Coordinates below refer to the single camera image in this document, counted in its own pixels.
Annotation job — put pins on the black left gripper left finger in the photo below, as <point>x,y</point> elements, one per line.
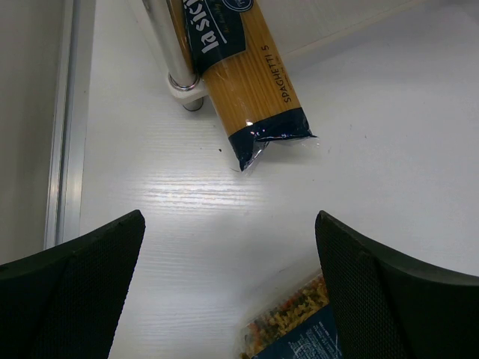
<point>65,302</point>

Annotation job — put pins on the la sicilia spaghetti pack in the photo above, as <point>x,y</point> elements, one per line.
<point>232,50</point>

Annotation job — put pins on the tricolour fusilli pasta bag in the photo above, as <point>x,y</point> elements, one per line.
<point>299,325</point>

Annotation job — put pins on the white two-tier metal shelf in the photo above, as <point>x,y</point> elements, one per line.
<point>298,27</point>

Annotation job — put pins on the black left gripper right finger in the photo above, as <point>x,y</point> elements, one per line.
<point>387,304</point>

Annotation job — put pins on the aluminium table edge rail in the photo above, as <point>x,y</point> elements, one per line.
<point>70,120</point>

